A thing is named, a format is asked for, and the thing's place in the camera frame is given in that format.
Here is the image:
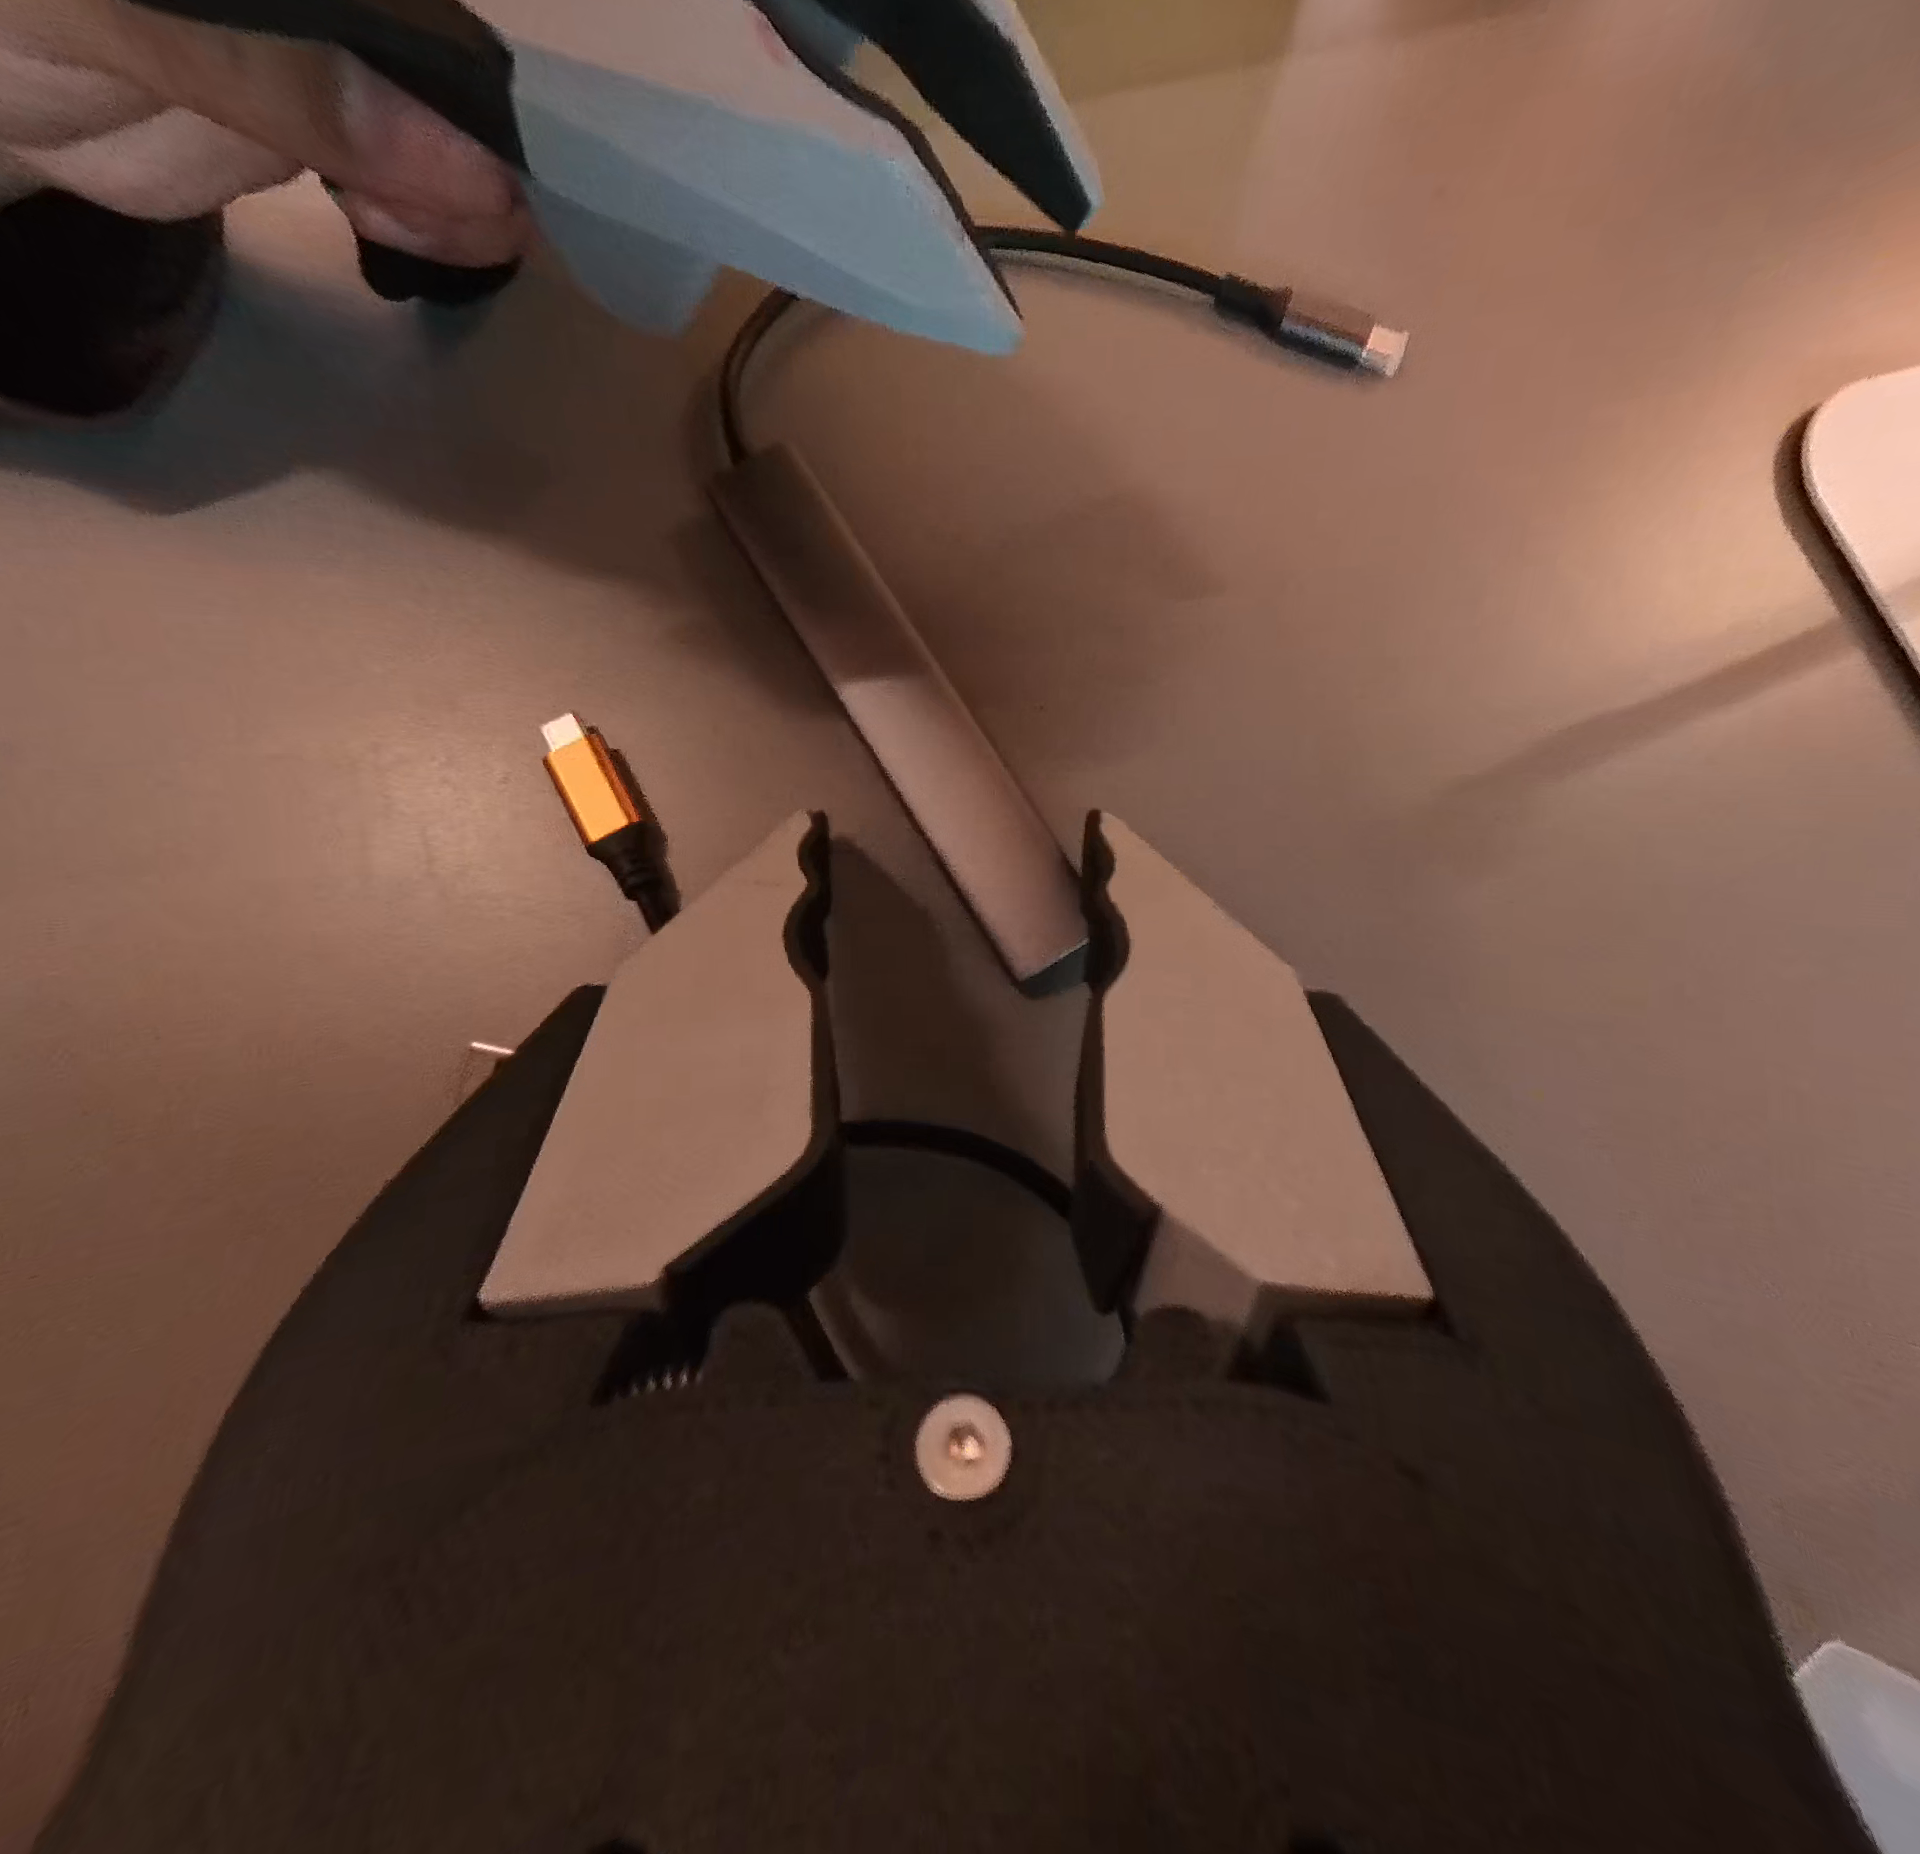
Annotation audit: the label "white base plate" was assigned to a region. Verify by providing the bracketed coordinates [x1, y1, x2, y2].
[1801, 367, 1920, 715]

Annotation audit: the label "person's left hand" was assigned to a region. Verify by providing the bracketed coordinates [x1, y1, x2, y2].
[0, 0, 528, 268]

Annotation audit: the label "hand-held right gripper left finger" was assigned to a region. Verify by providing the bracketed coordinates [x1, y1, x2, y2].
[477, 811, 837, 1317]

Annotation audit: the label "black usb-c cable orange plugs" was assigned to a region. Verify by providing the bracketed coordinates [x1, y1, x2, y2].
[541, 710, 1086, 1212]

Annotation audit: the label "white plastic object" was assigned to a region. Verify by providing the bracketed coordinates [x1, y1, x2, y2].
[1791, 1639, 1920, 1854]

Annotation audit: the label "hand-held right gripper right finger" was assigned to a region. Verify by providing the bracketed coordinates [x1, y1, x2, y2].
[1074, 811, 1436, 1338]

